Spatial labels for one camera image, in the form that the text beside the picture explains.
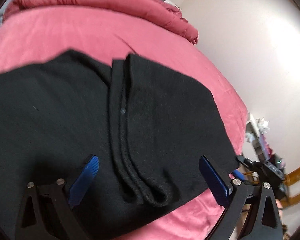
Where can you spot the pink rolled duvet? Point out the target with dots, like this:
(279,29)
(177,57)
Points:
(156,11)

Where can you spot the white cabinet right of bed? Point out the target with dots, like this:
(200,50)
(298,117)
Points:
(255,134)

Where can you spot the pink velvet bed sheet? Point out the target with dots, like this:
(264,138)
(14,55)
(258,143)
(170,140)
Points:
(39,34)

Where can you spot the black fleece pants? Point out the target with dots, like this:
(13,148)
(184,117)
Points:
(147,124)

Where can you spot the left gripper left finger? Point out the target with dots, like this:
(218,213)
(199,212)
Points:
(46,210)

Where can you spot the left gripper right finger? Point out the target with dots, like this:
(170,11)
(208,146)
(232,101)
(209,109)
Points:
(263,218)

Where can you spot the person's right hand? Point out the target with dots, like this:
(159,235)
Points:
(279,205)

